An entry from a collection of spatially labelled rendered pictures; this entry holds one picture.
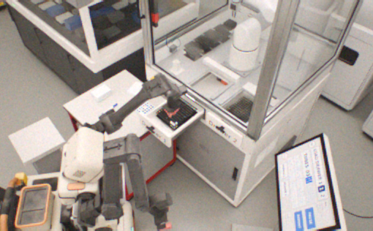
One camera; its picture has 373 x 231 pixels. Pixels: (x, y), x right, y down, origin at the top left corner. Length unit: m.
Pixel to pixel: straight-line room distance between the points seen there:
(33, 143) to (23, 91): 1.65
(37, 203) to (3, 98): 2.22
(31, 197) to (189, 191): 1.36
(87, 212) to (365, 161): 2.66
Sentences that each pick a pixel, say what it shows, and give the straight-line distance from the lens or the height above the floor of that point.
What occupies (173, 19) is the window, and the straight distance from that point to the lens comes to 2.01.
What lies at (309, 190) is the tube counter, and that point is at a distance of 1.72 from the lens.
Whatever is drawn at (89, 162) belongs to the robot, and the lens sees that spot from 1.43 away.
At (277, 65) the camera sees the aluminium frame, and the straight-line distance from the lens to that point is 1.60.
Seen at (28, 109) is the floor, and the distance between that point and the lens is 3.76.
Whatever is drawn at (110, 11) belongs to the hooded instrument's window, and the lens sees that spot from 2.55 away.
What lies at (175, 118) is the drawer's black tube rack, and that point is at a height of 0.90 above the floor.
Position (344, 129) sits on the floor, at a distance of 3.65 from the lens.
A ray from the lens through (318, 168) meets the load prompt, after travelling 1.75.
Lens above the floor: 2.52
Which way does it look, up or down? 48 degrees down
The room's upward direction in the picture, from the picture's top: 1 degrees clockwise
